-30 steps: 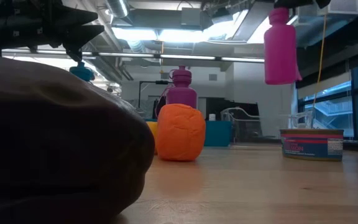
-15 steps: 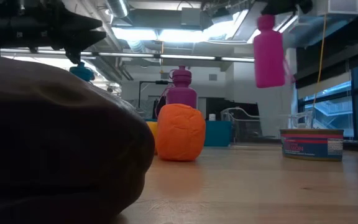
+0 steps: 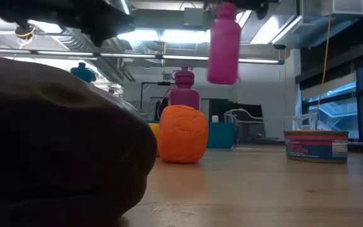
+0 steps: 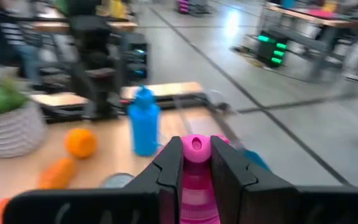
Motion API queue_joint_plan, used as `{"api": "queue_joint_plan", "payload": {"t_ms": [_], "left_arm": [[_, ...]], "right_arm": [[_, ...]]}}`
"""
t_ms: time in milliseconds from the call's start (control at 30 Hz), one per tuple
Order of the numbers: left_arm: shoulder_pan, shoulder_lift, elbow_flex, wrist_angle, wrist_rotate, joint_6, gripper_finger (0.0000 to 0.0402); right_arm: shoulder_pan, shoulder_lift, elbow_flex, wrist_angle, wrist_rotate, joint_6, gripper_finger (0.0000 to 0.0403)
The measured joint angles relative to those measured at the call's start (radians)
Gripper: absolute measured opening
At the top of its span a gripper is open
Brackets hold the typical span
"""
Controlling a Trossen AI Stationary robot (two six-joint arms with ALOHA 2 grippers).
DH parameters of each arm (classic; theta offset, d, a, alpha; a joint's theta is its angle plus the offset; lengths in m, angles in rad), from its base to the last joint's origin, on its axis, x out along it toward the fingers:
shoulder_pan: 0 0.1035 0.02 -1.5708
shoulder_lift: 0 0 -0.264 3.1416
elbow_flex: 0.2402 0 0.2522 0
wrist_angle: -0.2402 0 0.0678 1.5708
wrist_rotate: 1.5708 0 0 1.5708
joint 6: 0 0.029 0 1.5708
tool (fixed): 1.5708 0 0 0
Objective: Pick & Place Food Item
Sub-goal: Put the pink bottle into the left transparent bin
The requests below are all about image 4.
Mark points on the blue squeeze bottle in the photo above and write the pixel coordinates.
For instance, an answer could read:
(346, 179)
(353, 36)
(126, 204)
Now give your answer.
(144, 124)

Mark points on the orange oblong toy vegetable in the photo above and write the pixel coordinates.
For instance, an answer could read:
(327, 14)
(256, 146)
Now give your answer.
(57, 174)

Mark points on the tin can with blue label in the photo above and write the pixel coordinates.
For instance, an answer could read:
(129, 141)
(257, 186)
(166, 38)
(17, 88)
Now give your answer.
(117, 181)

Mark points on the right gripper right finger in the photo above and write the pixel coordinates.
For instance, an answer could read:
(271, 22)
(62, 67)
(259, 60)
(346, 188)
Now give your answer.
(235, 186)

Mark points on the potted green succulent plant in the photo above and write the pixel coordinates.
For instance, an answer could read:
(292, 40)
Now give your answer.
(11, 130)

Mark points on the wooden top work table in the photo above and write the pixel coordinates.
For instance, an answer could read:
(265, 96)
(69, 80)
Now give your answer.
(322, 20)
(51, 27)

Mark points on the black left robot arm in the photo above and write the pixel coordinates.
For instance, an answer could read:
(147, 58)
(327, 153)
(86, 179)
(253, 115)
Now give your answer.
(90, 37)

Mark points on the black tower with blue lights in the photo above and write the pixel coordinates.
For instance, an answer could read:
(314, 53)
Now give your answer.
(135, 56)

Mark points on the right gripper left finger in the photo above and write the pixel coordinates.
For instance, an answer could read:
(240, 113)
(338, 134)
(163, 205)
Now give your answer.
(166, 174)

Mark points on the black tower with green lights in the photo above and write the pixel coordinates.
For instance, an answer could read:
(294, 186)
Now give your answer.
(270, 49)

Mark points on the bright pink squeeze bottle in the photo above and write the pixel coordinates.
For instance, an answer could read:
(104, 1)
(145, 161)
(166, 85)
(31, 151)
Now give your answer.
(197, 149)

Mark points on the orange soft cube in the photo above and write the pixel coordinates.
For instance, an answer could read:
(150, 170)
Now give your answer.
(81, 143)

